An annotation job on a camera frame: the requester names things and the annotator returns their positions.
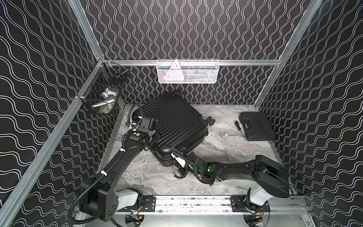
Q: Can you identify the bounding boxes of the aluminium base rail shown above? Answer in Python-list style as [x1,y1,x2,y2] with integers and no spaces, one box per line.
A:
[73,194,315,227]

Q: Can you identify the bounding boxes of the aluminium frame crossbar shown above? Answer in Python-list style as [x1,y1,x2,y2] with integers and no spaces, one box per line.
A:
[104,59,282,67]

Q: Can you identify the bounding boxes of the black ribbed hard-shell suitcase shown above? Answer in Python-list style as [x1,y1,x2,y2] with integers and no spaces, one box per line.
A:
[142,91,216,167]

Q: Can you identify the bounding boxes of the black plastic tool case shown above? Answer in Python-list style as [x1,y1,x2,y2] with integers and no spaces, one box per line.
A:
[239,112,276,141]

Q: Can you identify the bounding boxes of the black wire corner basket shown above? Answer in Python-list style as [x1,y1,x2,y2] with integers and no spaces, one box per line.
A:
[80,62,130,115]

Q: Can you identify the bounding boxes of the white wire wall basket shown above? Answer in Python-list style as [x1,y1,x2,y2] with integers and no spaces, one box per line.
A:
[156,62,220,84]

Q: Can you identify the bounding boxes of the black handled screwdriver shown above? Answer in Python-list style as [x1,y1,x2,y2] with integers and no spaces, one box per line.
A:
[234,121,246,140]

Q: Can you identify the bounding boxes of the pink triangular card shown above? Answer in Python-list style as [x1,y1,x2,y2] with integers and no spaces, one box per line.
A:
[164,60,185,83]

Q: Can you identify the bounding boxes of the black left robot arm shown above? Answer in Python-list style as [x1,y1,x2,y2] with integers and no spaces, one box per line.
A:
[67,116,160,225]

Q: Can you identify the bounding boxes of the silver items in black basket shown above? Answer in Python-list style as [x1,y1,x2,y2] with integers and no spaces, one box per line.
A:
[91,88,119,114]

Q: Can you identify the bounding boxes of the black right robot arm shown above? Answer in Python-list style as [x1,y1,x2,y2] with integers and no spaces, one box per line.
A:
[171,148,290,212]

